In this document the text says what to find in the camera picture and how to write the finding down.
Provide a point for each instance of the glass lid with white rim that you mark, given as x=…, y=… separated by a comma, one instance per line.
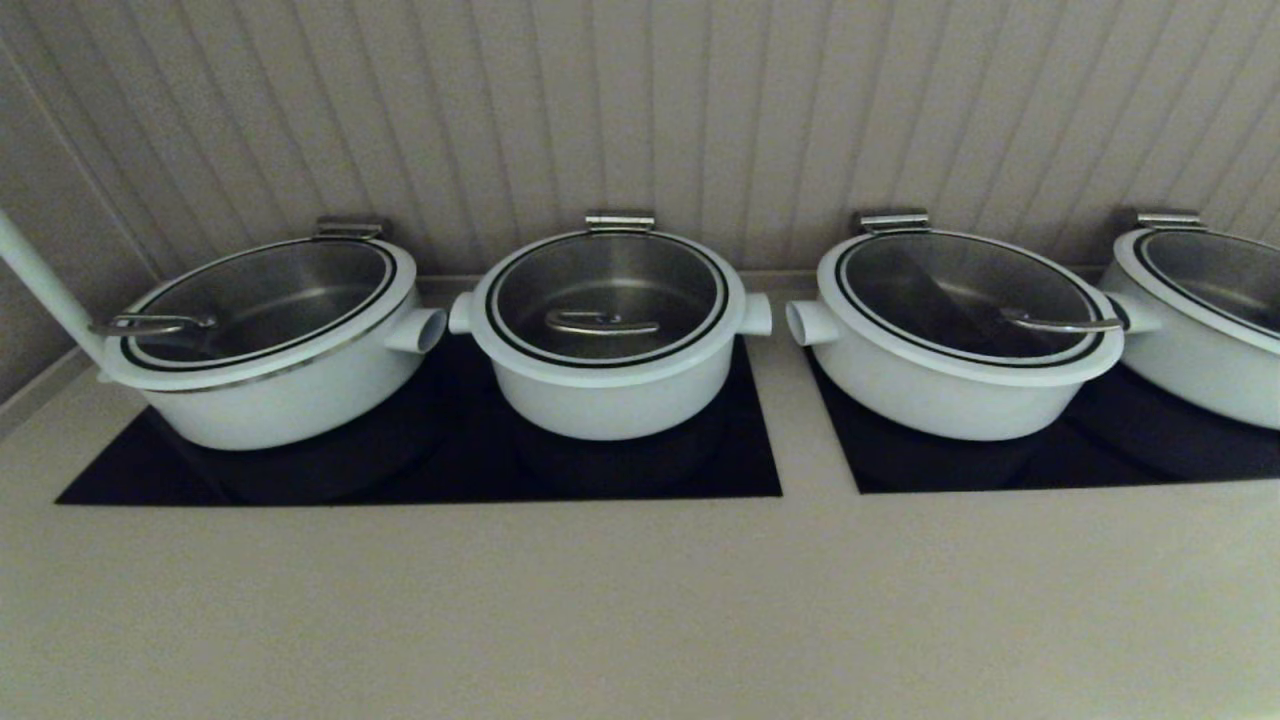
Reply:
x=1230, y=270
x=610, y=280

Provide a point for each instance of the far left white pot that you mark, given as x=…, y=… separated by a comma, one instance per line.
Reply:
x=260, y=290

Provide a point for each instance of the black glass cooktop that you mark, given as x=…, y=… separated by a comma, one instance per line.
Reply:
x=600, y=470
x=1120, y=450

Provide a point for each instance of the white slanted pole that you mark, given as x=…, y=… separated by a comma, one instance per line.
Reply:
x=40, y=278

